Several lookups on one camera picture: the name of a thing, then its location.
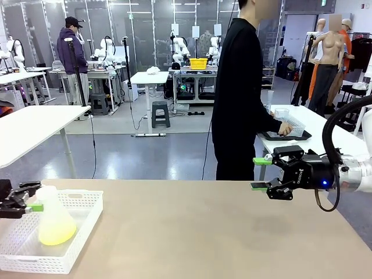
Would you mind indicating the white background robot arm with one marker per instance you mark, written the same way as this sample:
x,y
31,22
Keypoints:
x,y
17,55
104,49
214,43
178,46

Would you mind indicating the black camera tripod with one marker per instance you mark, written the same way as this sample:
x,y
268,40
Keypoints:
x,y
127,67
78,75

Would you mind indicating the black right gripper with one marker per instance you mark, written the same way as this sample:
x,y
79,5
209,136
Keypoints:
x,y
316,174

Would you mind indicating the grey plastic stool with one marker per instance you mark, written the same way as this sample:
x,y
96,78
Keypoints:
x,y
99,104
160,114

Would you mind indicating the white crumpled cloth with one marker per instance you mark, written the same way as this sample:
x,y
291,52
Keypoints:
x,y
153,70

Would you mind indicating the translucent plastic conical flask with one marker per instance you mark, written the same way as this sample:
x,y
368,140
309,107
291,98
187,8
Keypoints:
x,y
56,226

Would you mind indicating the person's right forearm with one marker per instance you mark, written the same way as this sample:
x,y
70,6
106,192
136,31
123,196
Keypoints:
x,y
270,123

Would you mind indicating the person in black sweater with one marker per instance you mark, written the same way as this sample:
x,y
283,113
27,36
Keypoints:
x,y
232,87

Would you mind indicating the grey metal workbench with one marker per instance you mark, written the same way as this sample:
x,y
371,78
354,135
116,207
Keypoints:
x,y
191,71

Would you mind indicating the white shoe rack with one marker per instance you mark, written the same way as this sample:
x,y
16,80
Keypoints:
x,y
268,75

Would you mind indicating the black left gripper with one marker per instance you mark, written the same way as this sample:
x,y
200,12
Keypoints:
x,y
7,200

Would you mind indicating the white background desk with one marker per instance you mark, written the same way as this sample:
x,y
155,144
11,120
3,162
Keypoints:
x,y
20,76

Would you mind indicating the white background table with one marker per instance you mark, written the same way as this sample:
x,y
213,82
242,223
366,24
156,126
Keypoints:
x,y
148,77

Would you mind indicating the yellow plastic basket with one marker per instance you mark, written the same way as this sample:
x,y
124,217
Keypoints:
x,y
198,63

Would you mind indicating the person's right hand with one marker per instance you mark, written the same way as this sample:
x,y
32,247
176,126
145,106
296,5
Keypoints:
x,y
285,129

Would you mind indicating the black bags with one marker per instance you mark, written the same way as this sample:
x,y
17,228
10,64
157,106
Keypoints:
x,y
286,68

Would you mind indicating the figure in orange-red jacket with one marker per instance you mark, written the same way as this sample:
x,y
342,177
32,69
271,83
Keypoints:
x,y
347,43

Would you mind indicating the black tray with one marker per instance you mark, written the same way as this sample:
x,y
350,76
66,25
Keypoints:
x,y
302,137

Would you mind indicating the person in purple hoodie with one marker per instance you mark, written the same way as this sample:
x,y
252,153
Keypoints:
x,y
71,52

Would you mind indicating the white perforated plastic basket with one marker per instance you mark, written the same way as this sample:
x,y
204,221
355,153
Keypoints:
x,y
296,126
87,209

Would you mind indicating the beige mannequin with grey skirt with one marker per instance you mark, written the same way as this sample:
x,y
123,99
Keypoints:
x,y
328,58

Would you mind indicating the black clothes on rack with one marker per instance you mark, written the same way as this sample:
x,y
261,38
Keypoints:
x,y
361,55

